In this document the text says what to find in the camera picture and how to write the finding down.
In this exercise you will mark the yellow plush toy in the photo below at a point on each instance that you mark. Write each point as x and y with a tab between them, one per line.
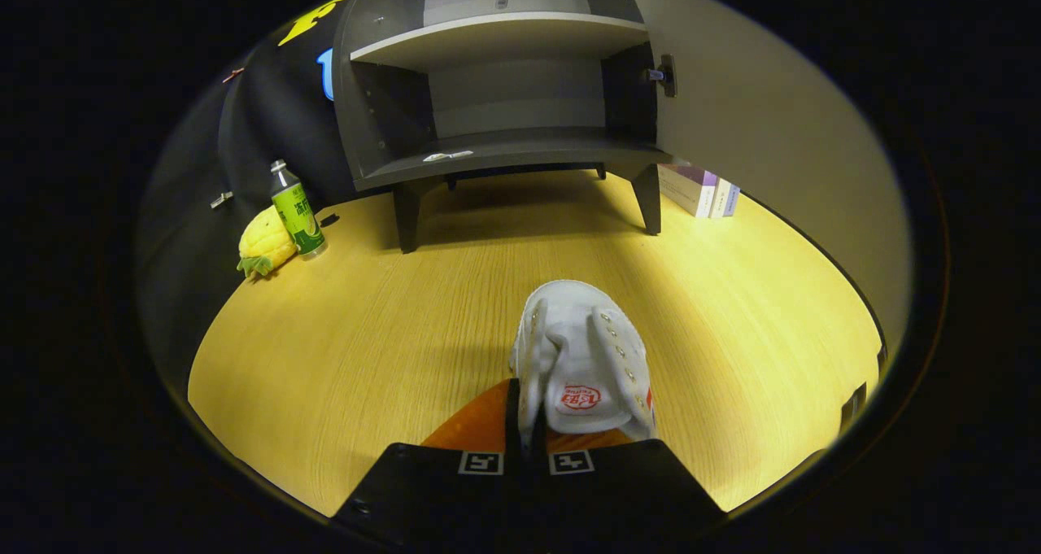
264	241

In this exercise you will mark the white canvas shoe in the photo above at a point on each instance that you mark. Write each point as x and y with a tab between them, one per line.
581	351

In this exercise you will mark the white cloth clip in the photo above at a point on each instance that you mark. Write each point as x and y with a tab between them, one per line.
221	200

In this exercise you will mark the dark grey shoe cabinet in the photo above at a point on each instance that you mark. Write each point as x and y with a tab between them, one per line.
504	41

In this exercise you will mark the pink cloth clip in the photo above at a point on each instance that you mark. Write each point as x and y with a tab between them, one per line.
233	74

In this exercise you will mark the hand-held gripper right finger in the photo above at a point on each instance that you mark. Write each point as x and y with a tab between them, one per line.
618	489

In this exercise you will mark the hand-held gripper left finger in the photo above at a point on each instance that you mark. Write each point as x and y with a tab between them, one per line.
431	489

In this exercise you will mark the black backdrop cloth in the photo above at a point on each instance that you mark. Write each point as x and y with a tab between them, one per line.
260	123

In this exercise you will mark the green label drink bottle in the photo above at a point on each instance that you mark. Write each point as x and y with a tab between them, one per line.
297	212

